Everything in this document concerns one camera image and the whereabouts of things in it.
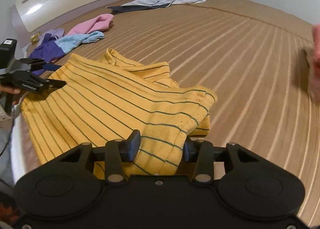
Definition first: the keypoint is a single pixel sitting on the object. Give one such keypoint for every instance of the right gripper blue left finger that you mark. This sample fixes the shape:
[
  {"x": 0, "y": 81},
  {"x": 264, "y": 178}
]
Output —
[{"x": 129, "y": 147}]

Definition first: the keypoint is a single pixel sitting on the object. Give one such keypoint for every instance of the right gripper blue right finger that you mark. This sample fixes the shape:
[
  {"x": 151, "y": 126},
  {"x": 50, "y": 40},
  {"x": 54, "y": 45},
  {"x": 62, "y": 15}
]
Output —
[{"x": 191, "y": 150}]

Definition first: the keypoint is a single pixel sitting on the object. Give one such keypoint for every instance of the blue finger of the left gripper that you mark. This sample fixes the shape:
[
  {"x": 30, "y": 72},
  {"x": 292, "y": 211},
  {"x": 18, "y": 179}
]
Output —
[{"x": 50, "y": 67}]

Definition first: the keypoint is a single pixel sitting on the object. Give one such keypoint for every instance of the yellow striped shirt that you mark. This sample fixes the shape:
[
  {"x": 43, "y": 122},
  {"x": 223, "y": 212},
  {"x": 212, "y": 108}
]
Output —
[{"x": 108, "y": 99}]

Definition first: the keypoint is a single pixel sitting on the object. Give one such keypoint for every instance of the person's left hand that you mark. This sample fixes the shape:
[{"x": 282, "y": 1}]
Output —
[{"x": 15, "y": 91}]

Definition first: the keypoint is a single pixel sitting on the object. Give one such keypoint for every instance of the purple garment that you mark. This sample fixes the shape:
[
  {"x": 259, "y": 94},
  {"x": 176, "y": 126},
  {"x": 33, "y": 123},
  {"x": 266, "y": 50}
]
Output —
[{"x": 47, "y": 51}]

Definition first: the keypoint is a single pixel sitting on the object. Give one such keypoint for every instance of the grey trouser leg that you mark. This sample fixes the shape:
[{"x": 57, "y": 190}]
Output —
[{"x": 6, "y": 170}]

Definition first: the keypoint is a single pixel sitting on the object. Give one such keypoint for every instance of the light blue knit garment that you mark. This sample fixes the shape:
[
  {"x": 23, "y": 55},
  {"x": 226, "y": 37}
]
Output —
[{"x": 70, "y": 42}]

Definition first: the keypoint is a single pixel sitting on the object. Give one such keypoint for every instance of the gold foil packet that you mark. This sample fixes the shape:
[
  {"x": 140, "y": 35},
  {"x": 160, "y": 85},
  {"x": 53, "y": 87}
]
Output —
[{"x": 35, "y": 38}]

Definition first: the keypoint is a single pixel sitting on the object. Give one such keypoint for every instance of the lilac garment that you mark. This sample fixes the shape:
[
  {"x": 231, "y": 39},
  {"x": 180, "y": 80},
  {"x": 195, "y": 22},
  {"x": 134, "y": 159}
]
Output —
[{"x": 57, "y": 33}]

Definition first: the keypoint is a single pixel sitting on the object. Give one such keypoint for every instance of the pink sweater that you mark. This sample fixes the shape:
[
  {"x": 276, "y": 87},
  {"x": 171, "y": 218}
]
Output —
[{"x": 100, "y": 23}]

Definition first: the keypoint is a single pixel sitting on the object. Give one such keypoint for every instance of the bamboo bed mat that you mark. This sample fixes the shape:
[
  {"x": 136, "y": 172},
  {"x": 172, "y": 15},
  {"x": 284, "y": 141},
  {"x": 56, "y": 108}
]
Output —
[{"x": 251, "y": 56}]

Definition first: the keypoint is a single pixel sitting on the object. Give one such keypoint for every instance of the white grey navy garment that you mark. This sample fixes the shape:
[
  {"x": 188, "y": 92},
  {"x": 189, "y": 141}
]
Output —
[{"x": 142, "y": 5}]

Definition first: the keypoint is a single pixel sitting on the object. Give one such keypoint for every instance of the pink folded garment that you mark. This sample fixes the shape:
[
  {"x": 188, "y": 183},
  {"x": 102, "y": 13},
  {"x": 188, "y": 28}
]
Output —
[{"x": 313, "y": 76}]

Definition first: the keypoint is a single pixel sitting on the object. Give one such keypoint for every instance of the red striped folded garment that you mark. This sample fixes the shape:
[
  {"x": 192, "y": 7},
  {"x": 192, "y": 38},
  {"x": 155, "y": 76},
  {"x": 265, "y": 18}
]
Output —
[{"x": 316, "y": 46}]

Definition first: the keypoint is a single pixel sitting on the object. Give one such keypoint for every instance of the white bed frame edge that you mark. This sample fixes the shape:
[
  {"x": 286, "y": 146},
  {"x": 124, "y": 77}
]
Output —
[{"x": 23, "y": 156}]

